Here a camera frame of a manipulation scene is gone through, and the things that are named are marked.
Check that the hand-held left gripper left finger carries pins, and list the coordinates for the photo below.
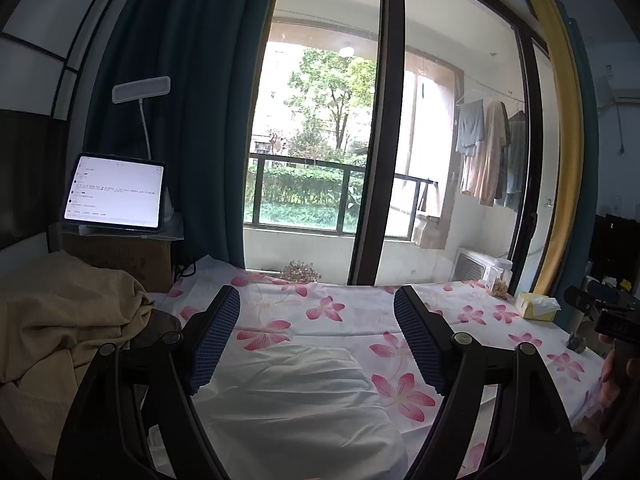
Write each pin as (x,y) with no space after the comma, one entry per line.
(215,340)

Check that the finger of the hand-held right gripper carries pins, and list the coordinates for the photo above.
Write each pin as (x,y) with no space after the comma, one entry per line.
(580,299)

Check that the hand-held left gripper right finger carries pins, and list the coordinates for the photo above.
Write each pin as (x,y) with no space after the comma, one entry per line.
(420,340)

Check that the white garment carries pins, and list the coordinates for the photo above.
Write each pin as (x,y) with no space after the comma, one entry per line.
(300,400)

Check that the person's right hand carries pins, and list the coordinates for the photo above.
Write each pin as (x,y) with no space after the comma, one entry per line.
(609,380)

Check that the yellow tissue box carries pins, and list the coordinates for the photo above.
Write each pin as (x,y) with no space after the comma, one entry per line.
(537,306)

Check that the small dark object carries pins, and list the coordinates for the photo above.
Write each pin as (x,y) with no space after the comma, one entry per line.
(576,344)

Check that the pink floral bed sheet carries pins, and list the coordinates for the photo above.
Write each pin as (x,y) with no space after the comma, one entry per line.
(360,320)

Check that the black monitor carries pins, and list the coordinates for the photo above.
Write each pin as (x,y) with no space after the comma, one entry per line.
(617,245)

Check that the clear snack jar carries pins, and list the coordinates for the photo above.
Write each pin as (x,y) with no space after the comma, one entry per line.
(499,280)

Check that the white air conditioner unit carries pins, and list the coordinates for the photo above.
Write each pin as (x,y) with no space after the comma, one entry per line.
(472,265)

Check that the dried potted plant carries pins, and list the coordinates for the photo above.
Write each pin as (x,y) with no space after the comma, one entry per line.
(300,272)

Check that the brown cardboard box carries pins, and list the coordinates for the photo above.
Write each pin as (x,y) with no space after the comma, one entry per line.
(120,260)

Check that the teal curtain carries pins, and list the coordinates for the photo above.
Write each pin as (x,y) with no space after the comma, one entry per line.
(590,160)
(200,110)

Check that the beige blanket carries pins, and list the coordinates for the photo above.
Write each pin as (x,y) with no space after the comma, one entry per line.
(65,310)

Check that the dark blue-grey hanging garment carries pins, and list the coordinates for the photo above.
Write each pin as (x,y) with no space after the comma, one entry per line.
(515,160)

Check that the yellow curtain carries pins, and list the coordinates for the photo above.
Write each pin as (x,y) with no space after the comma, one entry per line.
(562,135)

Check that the beige hanging garment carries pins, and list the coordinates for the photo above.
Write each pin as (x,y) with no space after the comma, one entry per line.
(490,155)

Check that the tablet with lit screen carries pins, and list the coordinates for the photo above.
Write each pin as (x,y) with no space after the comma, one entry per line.
(115,190)

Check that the grey-blue hanging shirt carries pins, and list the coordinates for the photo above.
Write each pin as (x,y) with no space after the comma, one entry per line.
(470,127)

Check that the white desk lamp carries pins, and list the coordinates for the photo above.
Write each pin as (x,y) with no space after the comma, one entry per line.
(142,89)

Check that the white wall air conditioner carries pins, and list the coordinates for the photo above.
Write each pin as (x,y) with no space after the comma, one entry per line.
(622,90)

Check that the dark sliding door frame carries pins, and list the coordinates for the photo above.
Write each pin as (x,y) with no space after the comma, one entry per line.
(380,110)

